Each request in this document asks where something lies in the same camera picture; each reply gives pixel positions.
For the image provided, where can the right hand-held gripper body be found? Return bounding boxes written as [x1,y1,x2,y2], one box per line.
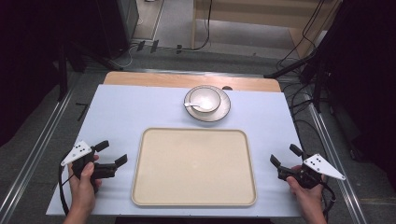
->
[277,153,347,189]

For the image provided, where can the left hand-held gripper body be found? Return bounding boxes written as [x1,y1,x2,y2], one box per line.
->
[60,140,118,181]

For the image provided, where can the person's right hand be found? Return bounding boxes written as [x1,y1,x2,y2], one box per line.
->
[286,165,325,213]

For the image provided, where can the person's left hand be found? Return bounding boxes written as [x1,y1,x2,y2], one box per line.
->
[68,154,103,217]

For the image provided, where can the pale blue table mat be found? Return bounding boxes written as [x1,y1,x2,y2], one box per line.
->
[45,83,303,218]

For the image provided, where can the black stand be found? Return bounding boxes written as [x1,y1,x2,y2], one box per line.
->
[56,39,124,101]
[263,46,326,114]

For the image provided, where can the beige rectangular tray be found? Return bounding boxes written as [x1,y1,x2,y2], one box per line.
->
[131,127,258,208]

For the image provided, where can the white plate with dark rim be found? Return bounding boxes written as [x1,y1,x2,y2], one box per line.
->
[183,85,233,123]

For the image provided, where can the wooden table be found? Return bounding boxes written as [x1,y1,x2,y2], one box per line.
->
[103,71,282,93]

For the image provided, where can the white spoon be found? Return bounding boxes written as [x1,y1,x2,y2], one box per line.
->
[183,102,214,112]

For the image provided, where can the white bowl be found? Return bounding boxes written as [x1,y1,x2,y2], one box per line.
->
[188,86,223,114]

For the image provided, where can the black cabinet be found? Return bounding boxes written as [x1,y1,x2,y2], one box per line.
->
[95,0,140,60]

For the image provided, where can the light wooden furniture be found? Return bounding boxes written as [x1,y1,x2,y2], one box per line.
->
[191,0,343,60]

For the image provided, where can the metal floor rail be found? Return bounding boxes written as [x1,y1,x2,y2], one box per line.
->
[0,88,75,220]
[306,92,369,224]

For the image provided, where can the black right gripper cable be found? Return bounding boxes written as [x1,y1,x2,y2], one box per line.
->
[320,181,337,223]

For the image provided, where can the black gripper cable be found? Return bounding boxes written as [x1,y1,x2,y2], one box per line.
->
[58,163,76,217]
[320,181,337,223]

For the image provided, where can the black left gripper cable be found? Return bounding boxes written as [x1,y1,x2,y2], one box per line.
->
[58,163,76,217]

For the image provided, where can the black floor cables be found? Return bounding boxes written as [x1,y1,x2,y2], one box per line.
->
[275,55,316,132]

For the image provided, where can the white floor cable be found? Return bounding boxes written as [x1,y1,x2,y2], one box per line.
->
[107,43,139,70]

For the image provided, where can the black hanging cable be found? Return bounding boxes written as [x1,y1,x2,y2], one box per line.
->
[181,0,214,51]

